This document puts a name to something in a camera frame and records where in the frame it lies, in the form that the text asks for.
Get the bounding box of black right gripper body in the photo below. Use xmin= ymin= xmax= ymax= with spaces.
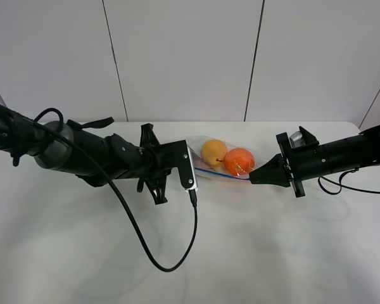
xmin=276 ymin=126 xmax=326 ymax=198

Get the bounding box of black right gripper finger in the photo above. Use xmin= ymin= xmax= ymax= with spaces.
xmin=249 ymin=169 xmax=291 ymax=187
xmin=253 ymin=154 xmax=284 ymax=174

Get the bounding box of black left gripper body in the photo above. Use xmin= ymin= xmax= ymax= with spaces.
xmin=137 ymin=140 xmax=190 ymax=190

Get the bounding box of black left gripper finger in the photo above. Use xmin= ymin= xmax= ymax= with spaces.
xmin=140 ymin=123 xmax=160 ymax=148
xmin=145 ymin=177 xmax=168 ymax=203

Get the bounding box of clear blue-zip plastic bag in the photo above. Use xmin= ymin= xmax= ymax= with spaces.
xmin=186 ymin=136 xmax=264 ymax=181

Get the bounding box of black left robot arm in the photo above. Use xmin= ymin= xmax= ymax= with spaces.
xmin=0 ymin=105 xmax=197 ymax=205

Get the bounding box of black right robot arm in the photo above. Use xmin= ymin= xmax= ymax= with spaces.
xmin=249 ymin=125 xmax=380 ymax=198

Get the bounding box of orange toy fruit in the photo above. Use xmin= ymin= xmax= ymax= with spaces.
xmin=224 ymin=148 xmax=255 ymax=176

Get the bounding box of purple toy eggplant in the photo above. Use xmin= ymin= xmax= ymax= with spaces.
xmin=191 ymin=151 xmax=210 ymax=170

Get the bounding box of yellow toy pear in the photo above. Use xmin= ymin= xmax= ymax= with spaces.
xmin=201 ymin=139 xmax=228 ymax=168

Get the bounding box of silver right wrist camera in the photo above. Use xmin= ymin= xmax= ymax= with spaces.
xmin=289 ymin=131 xmax=305 ymax=148

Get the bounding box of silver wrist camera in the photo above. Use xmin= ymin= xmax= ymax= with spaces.
xmin=289 ymin=131 xmax=305 ymax=148
xmin=177 ymin=146 xmax=198 ymax=192

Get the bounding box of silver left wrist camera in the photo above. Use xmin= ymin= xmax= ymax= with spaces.
xmin=177 ymin=146 xmax=198 ymax=192

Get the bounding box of black left camera cable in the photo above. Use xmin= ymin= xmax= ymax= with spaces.
xmin=31 ymin=108 xmax=200 ymax=272

